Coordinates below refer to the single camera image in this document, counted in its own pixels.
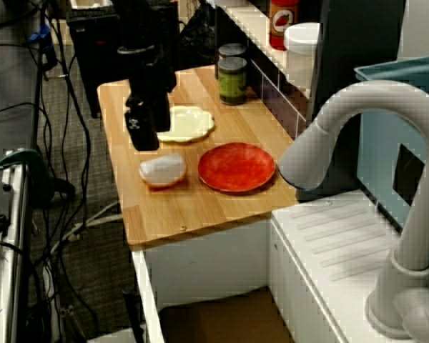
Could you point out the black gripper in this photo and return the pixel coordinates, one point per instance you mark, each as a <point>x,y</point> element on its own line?
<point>150,75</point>

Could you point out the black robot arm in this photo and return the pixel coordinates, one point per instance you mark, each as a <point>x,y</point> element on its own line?
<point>143,21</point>

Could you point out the cream scalloped plate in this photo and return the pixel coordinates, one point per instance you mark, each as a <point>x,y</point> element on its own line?
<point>189,125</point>

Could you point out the green toy peas can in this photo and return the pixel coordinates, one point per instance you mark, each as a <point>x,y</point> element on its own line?
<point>232,82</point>

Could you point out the red round plate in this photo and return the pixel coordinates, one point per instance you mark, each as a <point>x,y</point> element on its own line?
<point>236,168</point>

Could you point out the orange toy beans can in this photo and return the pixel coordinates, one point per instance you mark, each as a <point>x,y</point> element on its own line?
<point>232,50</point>

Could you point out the blue tape piece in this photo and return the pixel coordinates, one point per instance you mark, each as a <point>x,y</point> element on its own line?
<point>41,35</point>

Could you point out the white toy sink unit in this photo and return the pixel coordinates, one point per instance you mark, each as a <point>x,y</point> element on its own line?
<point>207,264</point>

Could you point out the red hot sauce bottle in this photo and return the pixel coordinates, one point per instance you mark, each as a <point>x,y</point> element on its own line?
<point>284,32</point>

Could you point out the white lidded plastic tub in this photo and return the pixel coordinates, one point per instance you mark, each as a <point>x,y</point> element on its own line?
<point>300,57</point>

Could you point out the teal plastic bin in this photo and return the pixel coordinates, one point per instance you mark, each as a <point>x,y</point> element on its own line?
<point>379,160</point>

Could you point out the grey toy faucet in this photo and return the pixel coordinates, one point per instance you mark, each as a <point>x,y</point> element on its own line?
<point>414,214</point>

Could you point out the dark shelf upright post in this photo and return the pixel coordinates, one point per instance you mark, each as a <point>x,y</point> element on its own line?
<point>217,39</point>
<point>357,35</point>

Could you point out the aluminium extrusion frame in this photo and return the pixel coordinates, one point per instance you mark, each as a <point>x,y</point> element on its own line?
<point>18,232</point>

